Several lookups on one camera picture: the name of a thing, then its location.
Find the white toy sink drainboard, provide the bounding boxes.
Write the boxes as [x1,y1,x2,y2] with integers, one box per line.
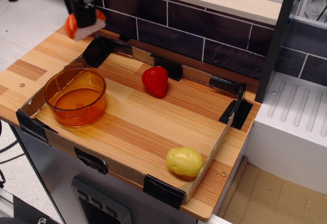
[245,73,326,194]

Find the orange salmon sushi toy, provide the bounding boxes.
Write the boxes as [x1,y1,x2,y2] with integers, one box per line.
[63,9,107,41]

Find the orange transparent plastic pot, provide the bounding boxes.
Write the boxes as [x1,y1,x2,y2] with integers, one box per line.
[44,68,107,127]

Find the red toy strawberry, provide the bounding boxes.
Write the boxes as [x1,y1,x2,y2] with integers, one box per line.
[142,66,169,98]

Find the yellow toy potato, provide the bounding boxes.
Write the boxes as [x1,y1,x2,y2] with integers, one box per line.
[166,147,204,177]

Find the dark grey vertical post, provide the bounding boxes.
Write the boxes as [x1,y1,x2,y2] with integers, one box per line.
[255,0,295,103]

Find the cardboard fence with black tape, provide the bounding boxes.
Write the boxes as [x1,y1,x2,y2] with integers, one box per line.
[16,36,258,215]

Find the grey oven control panel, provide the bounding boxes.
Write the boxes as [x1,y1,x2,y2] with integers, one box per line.
[71,177,133,223]

